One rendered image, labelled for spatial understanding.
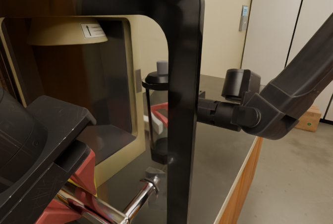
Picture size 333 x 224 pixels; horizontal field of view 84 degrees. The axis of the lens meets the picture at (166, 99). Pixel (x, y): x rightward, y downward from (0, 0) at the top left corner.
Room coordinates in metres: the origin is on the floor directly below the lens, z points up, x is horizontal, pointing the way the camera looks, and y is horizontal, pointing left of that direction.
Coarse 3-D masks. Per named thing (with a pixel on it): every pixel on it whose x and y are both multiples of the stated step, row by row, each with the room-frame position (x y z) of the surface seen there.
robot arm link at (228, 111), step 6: (228, 96) 0.36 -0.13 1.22; (222, 102) 0.36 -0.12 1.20; (222, 108) 0.34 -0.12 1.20; (228, 108) 0.34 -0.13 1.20; (216, 114) 0.34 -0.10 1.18; (222, 114) 0.33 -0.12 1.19; (228, 114) 0.33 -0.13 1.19; (216, 120) 0.34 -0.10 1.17; (222, 120) 0.33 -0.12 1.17; (228, 120) 0.32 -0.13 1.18; (222, 126) 0.33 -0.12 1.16; (228, 126) 0.32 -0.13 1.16; (234, 126) 0.32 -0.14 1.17
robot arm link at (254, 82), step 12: (228, 72) 0.39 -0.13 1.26; (240, 72) 0.37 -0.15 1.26; (252, 72) 0.35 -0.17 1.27; (228, 84) 0.37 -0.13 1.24; (240, 84) 0.35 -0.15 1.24; (252, 84) 0.34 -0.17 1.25; (240, 96) 0.34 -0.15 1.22; (240, 108) 0.29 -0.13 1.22; (252, 108) 0.28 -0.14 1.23; (240, 120) 0.28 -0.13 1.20; (252, 120) 0.26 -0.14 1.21
